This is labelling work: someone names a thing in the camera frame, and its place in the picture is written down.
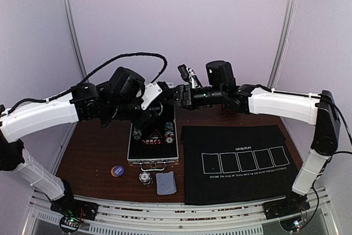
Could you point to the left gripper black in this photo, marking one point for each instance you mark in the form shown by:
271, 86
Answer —
141, 123

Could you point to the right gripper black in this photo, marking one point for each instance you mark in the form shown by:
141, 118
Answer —
186, 96

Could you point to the purple small blind button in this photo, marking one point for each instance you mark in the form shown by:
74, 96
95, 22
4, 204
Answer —
118, 170

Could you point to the clear acrylic dealer button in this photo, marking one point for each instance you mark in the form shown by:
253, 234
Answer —
158, 108

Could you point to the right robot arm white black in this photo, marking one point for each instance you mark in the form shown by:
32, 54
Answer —
318, 110

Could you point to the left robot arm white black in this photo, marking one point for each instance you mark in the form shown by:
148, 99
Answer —
125, 96

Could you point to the left chip stack in case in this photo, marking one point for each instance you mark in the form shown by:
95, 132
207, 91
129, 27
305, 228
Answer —
137, 134

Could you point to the chip stack in case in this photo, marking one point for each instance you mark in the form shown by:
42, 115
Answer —
137, 134
169, 132

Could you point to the black triangular all-in button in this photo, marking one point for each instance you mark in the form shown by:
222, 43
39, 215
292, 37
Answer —
156, 135

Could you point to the red dice row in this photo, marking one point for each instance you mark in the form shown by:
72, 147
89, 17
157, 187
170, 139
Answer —
152, 142

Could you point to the aluminium poker case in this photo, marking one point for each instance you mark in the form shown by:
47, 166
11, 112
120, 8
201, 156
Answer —
155, 145

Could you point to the right chip stack in case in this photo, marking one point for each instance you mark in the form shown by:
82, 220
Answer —
169, 132

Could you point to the orange white bowl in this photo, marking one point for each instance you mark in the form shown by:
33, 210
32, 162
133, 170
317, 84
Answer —
227, 110

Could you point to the blue playing card deck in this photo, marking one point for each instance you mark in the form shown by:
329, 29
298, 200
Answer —
165, 183

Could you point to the black poker mat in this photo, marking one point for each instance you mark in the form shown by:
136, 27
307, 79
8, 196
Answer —
235, 164

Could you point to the left round circuit board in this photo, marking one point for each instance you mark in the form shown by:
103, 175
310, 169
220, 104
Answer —
69, 224

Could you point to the round circuit board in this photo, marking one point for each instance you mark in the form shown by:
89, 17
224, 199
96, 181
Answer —
69, 224
294, 224

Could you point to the right round circuit board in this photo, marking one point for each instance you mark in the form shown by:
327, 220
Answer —
294, 224

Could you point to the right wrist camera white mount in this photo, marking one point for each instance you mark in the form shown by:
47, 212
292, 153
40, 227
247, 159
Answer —
189, 76

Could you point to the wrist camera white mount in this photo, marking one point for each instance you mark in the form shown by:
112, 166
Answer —
189, 76
152, 91

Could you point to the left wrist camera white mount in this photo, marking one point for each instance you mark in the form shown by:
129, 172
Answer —
152, 91

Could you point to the front aluminium rail base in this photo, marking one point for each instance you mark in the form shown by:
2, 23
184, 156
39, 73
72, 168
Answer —
126, 217

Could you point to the right aluminium frame post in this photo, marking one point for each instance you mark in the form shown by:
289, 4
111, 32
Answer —
282, 43

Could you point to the aluminium frame post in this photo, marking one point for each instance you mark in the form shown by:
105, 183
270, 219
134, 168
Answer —
282, 43
74, 38

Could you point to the left aluminium frame post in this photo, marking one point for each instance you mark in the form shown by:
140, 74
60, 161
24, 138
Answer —
74, 38

